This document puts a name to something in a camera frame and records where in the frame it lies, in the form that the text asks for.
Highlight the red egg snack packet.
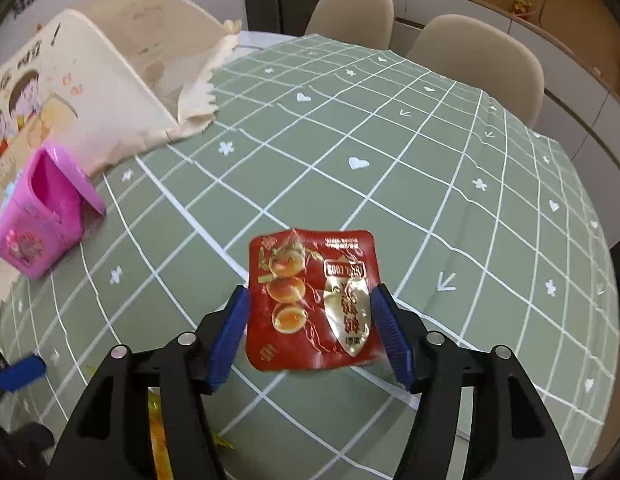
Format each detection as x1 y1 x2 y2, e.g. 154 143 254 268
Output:
245 229 385 372

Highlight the green grid tablecloth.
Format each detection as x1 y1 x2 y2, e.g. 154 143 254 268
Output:
0 36 620 476

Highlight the pink toy box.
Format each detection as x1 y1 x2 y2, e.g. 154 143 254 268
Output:
0 143 106 278

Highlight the beige mesh food cover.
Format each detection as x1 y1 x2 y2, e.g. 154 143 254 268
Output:
0 0 244 311

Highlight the beige chair middle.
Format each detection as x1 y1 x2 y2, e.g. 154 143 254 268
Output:
407 14 545 128

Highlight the beige chair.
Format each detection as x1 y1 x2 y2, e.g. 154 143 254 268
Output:
305 0 395 50
407 14 545 128

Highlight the beige chair far left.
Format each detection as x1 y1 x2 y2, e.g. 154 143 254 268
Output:
305 0 395 50

